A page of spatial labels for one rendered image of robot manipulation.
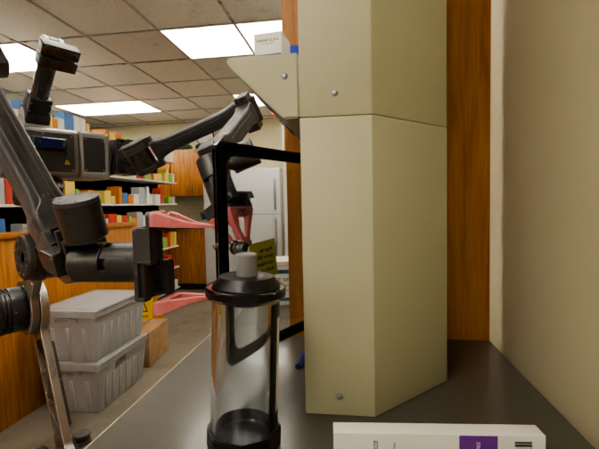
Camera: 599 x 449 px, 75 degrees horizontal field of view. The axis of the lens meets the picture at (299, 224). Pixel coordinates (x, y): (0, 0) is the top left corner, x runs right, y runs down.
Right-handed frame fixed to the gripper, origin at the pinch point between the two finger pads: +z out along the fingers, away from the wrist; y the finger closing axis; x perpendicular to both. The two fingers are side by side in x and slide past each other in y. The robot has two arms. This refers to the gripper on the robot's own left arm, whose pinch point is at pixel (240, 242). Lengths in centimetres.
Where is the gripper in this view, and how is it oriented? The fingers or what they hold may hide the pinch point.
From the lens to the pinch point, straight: 80.2
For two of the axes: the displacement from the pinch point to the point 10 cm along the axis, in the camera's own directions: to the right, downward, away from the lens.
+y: -7.1, 4.3, 5.6
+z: 3.7, 9.0, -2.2
